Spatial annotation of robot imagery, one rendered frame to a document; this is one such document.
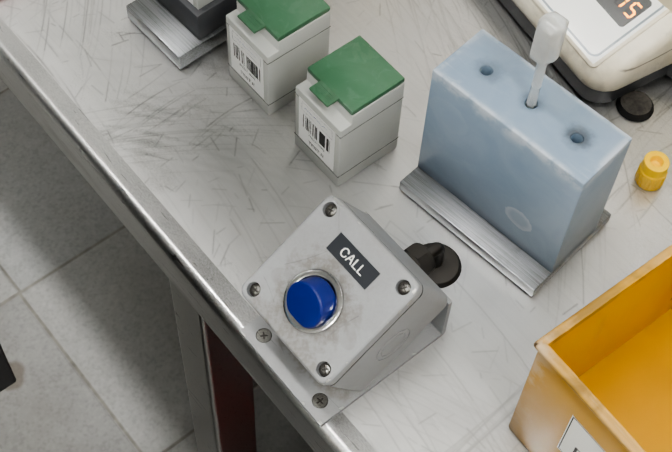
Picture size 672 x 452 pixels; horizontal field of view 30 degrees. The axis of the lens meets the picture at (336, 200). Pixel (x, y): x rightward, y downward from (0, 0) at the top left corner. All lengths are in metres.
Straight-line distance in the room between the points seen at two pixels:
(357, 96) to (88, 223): 1.11
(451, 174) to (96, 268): 1.06
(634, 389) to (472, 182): 0.14
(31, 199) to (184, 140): 1.06
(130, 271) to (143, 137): 0.97
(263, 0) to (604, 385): 0.28
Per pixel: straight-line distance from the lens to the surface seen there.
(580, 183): 0.63
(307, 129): 0.72
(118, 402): 1.63
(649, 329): 0.70
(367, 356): 0.62
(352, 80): 0.69
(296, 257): 0.63
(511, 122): 0.64
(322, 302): 0.61
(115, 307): 1.69
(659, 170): 0.74
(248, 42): 0.72
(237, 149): 0.74
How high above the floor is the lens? 1.49
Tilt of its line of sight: 58 degrees down
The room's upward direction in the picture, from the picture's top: 3 degrees clockwise
